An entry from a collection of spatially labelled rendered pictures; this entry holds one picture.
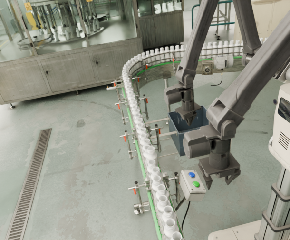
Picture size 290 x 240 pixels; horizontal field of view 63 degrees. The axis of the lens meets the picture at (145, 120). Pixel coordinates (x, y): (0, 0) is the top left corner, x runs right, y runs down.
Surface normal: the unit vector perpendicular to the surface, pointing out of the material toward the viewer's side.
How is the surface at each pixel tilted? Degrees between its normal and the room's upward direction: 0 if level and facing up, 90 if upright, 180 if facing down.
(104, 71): 90
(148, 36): 90
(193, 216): 0
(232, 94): 51
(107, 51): 90
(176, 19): 90
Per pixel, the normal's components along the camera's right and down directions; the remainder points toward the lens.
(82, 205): -0.13, -0.83
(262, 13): -0.13, 0.56
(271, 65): 0.14, 0.50
